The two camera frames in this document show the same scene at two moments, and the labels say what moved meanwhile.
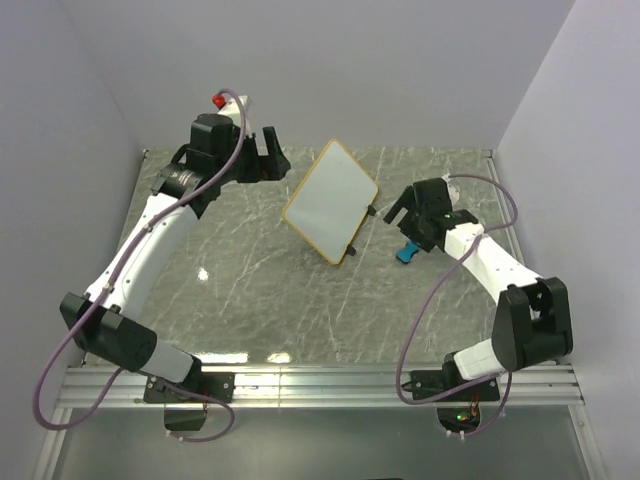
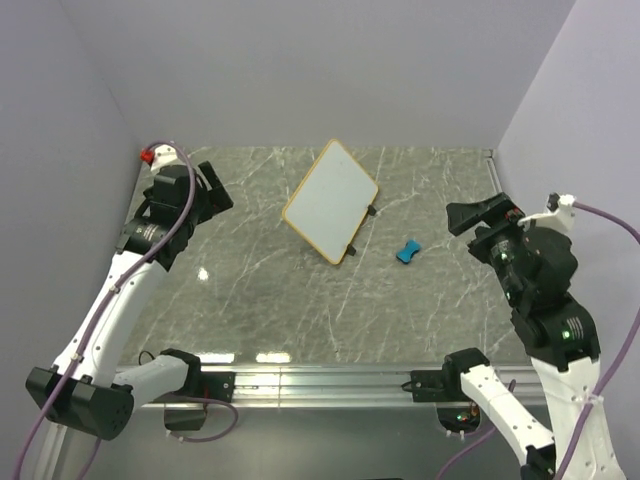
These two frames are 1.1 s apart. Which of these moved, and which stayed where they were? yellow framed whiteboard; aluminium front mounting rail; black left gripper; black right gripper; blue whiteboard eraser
Moved: black right gripper; black left gripper
Stayed: aluminium front mounting rail; blue whiteboard eraser; yellow framed whiteboard
